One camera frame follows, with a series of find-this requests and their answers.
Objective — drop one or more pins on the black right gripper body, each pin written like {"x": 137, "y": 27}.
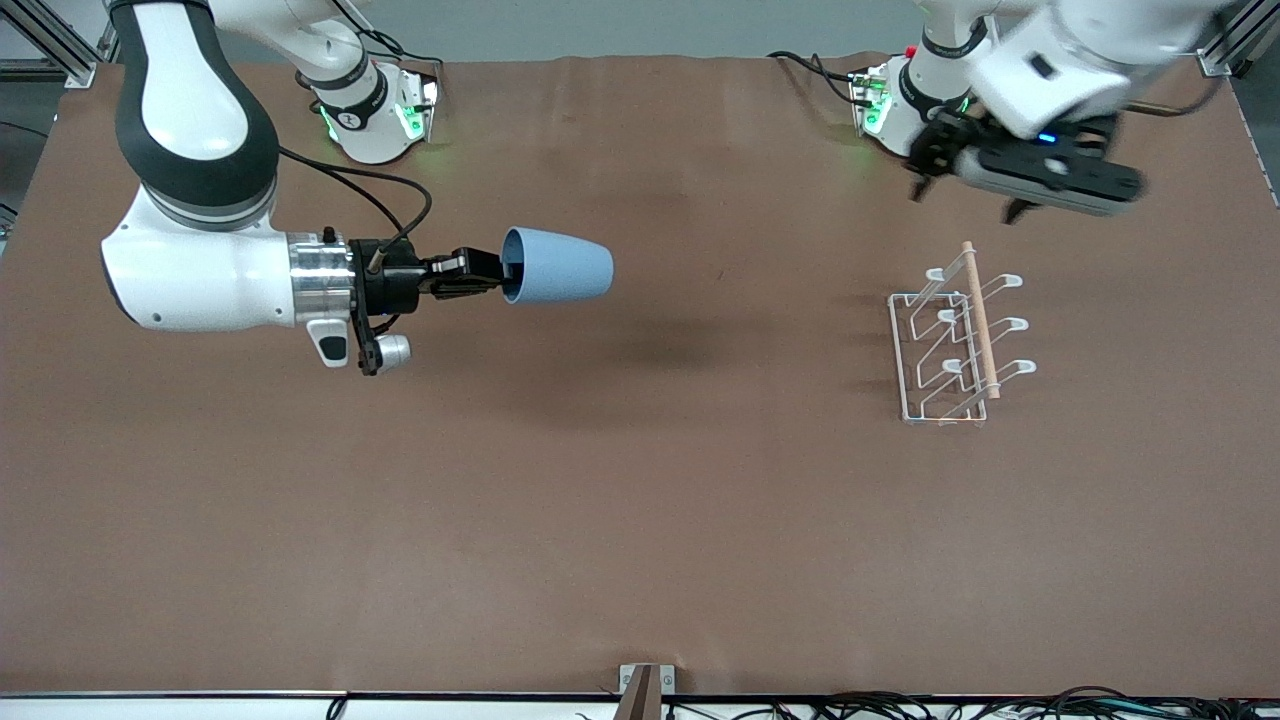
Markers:
{"x": 392, "y": 280}

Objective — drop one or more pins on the blue plastic cup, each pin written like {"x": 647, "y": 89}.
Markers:
{"x": 560, "y": 268}

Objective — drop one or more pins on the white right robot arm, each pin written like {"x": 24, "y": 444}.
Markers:
{"x": 200, "y": 270}

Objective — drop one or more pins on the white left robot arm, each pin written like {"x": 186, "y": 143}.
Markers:
{"x": 1060, "y": 60}

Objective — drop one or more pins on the paper table cover sheet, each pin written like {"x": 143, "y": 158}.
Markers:
{"x": 640, "y": 500}

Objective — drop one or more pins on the aluminium frame profile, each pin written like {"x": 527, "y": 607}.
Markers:
{"x": 60, "y": 55}
{"x": 1225, "y": 50}

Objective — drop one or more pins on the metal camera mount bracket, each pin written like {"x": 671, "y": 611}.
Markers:
{"x": 645, "y": 685}

